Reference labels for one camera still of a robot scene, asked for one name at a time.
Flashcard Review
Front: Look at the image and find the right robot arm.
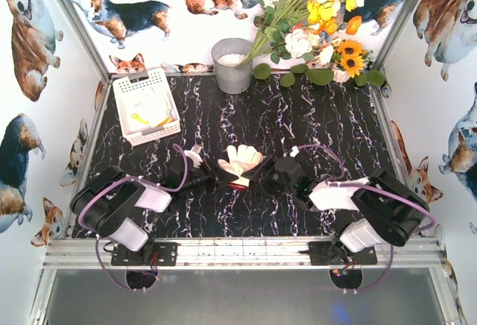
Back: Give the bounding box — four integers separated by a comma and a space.
243, 156, 435, 259

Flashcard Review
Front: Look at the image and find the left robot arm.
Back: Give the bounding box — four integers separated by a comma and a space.
70, 157, 239, 253

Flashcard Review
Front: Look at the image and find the small sunflower pot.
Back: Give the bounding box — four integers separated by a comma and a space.
331, 40, 373, 83

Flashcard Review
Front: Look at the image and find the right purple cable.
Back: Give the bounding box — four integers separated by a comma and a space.
296, 144, 437, 293

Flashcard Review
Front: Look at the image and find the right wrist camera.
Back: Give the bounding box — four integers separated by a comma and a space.
289, 146, 300, 157

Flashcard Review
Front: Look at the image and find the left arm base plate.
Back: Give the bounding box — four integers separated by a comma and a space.
111, 239, 179, 266

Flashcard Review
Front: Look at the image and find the orange dotted glove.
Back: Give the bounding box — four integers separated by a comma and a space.
127, 92, 175, 128

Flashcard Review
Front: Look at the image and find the cream knit glove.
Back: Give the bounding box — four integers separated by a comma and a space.
218, 145, 264, 187

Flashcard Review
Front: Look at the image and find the white plastic storage basket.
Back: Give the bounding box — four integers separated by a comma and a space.
113, 68, 181, 147

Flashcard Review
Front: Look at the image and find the grey metal bucket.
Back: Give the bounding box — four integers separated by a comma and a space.
211, 38, 253, 95

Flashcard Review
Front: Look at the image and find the artificial flower bouquet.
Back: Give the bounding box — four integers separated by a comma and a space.
242, 0, 364, 65

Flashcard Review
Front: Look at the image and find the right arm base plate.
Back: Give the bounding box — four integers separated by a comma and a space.
298, 236, 378, 266

